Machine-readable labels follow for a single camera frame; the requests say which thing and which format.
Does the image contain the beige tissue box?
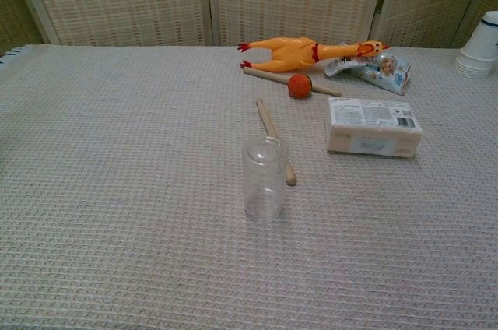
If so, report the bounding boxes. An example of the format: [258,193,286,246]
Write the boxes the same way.
[324,97,425,159]

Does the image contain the thin wooden stick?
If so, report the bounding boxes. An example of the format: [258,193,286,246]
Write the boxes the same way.
[255,99,299,186]
[243,67,342,98]

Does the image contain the clear plastic cup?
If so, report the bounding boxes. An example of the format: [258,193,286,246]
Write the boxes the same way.
[241,135,289,224]

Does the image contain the small orange ball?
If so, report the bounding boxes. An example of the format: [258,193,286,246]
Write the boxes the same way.
[287,74,313,100]

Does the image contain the yellow rubber chicken toy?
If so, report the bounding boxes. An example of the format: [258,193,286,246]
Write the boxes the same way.
[237,37,391,74]

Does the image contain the silver snack packet black print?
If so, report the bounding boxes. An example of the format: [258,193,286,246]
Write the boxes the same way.
[324,42,365,79]

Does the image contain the beige woven tablecloth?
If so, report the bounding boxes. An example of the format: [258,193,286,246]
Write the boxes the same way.
[0,44,498,330]

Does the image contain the white blue snack packet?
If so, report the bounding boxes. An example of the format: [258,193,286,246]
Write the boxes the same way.
[349,53,412,97]

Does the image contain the white paper cup stack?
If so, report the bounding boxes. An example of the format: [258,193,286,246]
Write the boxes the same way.
[451,10,498,80]

